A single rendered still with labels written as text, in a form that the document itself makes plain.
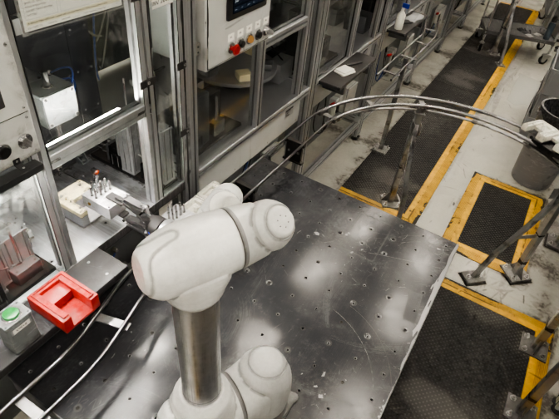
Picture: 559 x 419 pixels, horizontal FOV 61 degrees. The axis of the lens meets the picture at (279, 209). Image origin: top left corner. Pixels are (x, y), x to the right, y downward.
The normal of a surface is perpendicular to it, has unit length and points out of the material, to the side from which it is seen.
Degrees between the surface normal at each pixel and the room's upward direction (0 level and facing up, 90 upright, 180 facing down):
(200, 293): 92
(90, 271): 0
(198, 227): 2
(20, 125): 90
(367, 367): 0
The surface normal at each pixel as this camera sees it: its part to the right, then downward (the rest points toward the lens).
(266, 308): 0.10, -0.74
